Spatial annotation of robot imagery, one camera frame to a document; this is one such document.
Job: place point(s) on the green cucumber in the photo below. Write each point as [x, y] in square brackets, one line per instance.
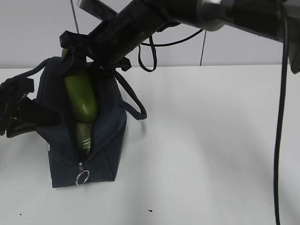
[81, 92]

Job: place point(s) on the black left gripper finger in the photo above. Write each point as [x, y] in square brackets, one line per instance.
[30, 115]

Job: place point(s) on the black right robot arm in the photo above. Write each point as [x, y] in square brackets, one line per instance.
[273, 19]

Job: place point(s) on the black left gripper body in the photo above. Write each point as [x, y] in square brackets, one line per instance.
[12, 92]

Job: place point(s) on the glass container with green lid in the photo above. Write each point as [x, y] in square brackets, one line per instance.
[83, 136]

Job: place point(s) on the dark blue zipper lunch bag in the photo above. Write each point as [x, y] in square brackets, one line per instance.
[69, 166]

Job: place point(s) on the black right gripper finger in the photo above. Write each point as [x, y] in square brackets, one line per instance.
[67, 62]
[103, 82]

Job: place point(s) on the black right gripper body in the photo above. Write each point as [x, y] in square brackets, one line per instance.
[107, 44]

